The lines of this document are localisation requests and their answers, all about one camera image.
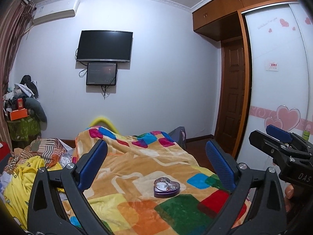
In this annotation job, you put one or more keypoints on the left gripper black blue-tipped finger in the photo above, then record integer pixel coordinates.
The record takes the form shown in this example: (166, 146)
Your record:
(279, 134)

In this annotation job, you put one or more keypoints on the purple heart-shaped jewelry box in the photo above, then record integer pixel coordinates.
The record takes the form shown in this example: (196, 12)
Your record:
(165, 188)

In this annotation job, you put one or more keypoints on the person's right hand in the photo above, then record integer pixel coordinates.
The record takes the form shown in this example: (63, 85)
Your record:
(289, 192)

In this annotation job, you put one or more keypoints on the yellow cloth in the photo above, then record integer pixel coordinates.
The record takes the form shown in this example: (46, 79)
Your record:
(18, 191)

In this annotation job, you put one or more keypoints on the white wardrobe sliding door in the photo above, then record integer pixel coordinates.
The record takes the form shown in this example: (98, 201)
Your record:
(280, 38)

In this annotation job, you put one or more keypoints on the brown wooden door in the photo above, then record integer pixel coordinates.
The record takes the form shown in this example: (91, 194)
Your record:
(231, 94)

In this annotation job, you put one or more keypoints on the striped patterned bedding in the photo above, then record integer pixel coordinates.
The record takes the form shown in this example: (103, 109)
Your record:
(51, 150)

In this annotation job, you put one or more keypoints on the grey bag behind bed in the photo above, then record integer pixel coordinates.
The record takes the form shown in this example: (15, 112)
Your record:
(179, 136)

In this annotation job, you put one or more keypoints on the pile of clothes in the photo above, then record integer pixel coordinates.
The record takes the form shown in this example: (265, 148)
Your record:
(24, 94)

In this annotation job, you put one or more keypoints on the orange box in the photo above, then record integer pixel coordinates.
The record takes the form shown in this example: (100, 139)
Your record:
(18, 114)

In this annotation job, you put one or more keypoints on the colourful patchwork fleece blanket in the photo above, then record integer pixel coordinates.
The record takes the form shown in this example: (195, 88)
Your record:
(122, 192)

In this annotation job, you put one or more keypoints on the yellow pillow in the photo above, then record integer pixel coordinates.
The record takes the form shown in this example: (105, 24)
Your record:
(103, 121)

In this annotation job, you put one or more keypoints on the wooden overhead cabinet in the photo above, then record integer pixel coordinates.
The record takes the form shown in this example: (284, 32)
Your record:
(219, 19)

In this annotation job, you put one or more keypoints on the brown striped curtain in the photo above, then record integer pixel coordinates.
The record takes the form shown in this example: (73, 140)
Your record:
(13, 25)

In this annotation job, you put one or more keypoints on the white air conditioner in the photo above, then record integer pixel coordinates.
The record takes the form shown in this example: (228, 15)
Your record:
(55, 11)

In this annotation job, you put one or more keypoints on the small dark wall monitor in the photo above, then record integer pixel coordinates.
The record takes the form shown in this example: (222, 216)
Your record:
(101, 74)

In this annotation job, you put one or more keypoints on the black wall television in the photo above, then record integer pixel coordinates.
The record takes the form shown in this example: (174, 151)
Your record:
(105, 45)

